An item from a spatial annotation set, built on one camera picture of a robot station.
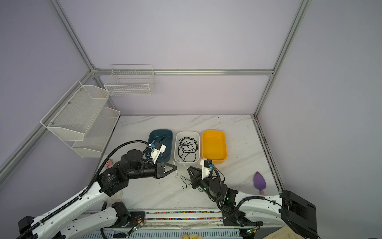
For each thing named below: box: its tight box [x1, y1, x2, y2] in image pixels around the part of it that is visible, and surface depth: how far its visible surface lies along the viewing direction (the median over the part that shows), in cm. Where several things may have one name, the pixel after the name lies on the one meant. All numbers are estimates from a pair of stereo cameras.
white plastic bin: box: [174, 130, 201, 165], surface depth 100 cm
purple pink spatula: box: [253, 171, 267, 196], surface depth 88 cm
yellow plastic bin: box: [201, 129, 228, 165], surface depth 104 cm
